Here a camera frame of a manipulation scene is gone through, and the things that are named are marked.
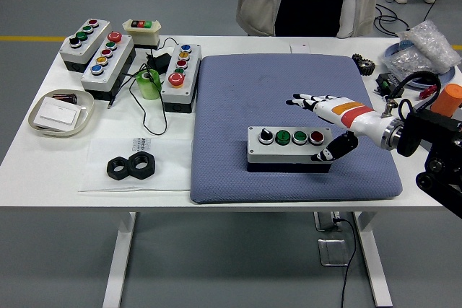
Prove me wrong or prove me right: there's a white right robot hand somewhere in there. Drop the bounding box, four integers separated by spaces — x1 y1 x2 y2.
286 92 389 163

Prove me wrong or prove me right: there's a grey four-button control box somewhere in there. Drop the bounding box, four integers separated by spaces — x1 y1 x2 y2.
246 126 334 174
58 18 112 74

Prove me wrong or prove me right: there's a grey five-button control box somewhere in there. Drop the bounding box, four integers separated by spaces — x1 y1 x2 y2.
160 43 202 114
79 31 137 102

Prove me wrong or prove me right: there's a black module green terminal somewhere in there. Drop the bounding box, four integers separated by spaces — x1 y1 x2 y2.
374 72 406 98

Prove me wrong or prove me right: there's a black metal gear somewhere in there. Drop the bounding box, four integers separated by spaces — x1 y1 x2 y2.
351 52 376 76

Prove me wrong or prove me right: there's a clear bag of metal parts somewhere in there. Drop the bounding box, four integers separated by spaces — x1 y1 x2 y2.
378 47 440 84

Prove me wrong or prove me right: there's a red clip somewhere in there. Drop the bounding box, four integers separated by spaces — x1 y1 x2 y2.
418 84 439 100

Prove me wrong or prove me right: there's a blue-grey textured mat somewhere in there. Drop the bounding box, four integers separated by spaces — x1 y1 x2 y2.
189 53 403 204

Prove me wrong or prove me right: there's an orange cylinder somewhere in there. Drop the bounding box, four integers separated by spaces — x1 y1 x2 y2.
430 83 462 118

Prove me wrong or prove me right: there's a bubble wrap bag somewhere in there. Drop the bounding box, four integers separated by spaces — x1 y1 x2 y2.
398 19 462 75

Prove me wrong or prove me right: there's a metal floor socket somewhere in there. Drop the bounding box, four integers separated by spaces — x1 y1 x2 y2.
317 237 349 267

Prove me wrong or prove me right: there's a white table leg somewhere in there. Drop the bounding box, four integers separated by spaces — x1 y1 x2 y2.
352 211 393 308
102 211 137 308

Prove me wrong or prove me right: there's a clear printed plastic bag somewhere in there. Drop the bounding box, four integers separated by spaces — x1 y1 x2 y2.
78 137 193 193

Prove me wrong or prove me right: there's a black power adapter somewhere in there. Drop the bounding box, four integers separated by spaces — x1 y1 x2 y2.
145 51 173 74

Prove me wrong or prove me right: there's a green tape roll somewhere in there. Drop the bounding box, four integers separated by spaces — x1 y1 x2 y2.
136 69 161 100

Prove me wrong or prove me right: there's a black hex nut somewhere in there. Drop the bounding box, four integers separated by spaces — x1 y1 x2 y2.
128 151 157 180
105 155 135 180

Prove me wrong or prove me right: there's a beige shallow tray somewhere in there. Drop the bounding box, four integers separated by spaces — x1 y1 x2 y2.
27 89 95 138

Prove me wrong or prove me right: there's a dark small cylinder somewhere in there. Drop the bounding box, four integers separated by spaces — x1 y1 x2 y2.
51 92 79 105

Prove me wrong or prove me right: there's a black power cable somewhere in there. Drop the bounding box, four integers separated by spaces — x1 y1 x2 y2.
334 216 358 308

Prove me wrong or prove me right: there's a thin black cord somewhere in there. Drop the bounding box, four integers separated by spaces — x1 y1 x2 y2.
106 36 180 136

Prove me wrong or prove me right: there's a cream three-button switch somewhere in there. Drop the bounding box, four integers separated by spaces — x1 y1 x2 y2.
121 18 162 50

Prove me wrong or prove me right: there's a white wall switch plate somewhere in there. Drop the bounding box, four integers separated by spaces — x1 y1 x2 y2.
34 100 82 129

